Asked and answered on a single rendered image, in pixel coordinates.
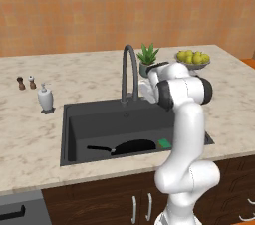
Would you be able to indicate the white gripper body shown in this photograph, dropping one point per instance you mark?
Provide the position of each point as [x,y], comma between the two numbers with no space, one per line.
[147,91]

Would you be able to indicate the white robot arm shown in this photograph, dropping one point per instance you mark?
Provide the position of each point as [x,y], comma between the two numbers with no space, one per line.
[187,129]

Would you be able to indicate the dark grey sink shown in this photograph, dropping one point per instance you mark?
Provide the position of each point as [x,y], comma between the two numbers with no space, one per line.
[109,122]

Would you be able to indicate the green sponge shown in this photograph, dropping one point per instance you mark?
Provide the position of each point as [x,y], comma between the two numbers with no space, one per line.
[164,143]

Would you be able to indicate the black frying pan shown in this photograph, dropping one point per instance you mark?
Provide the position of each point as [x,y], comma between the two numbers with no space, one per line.
[136,146]

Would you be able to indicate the dark grey curved tap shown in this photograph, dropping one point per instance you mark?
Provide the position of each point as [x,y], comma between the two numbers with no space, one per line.
[125,79]

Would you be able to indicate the green plant in pot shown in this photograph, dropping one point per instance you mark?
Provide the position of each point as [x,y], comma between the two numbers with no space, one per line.
[147,55]

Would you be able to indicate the yellow green fruit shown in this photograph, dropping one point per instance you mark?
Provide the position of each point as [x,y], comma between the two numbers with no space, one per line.
[189,57]
[197,57]
[181,56]
[205,58]

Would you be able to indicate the grey fruit bowl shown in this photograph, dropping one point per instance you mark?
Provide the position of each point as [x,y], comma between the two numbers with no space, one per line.
[196,66]

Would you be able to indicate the white soap dispenser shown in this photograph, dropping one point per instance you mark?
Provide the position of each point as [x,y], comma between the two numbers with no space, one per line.
[45,98]

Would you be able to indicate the dark wood cupboard door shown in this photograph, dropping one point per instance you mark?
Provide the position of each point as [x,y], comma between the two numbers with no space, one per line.
[156,205]
[96,202]

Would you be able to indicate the brown white-topped salt shaker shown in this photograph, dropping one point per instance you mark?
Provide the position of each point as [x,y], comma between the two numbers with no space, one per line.
[32,82]

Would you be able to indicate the brown pepper shaker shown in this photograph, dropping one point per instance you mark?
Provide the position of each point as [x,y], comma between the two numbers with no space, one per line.
[21,83]

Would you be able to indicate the dark wood drawer cabinet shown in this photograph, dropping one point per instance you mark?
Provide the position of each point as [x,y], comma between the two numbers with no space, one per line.
[234,185]

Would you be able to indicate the grey dishwasher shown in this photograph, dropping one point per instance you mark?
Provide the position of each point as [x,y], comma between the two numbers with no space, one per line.
[23,207]

